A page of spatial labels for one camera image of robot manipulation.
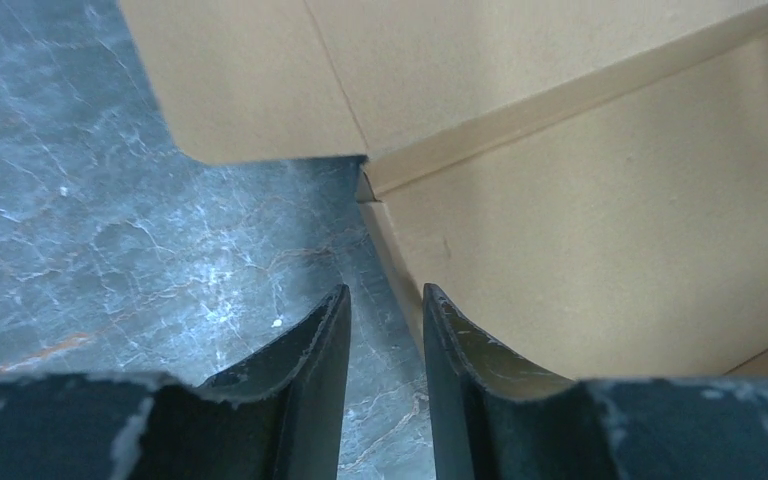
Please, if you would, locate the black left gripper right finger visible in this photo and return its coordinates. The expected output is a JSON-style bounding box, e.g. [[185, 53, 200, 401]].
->
[[423, 284, 768, 479]]

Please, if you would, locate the cardboard box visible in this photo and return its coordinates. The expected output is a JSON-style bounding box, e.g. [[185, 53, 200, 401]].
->
[[120, 1, 768, 378]]

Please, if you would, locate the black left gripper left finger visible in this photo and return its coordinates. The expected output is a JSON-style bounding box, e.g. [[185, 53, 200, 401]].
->
[[0, 284, 351, 479]]

